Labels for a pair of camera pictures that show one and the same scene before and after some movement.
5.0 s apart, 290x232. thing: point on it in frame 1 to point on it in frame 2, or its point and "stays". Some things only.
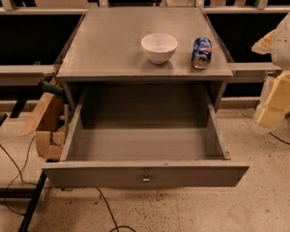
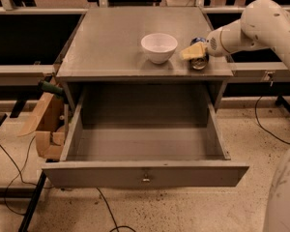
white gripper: (289, 43) to (215, 46)
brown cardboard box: (45, 123) stays
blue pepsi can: (201, 52) stays
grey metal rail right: (250, 72) stays
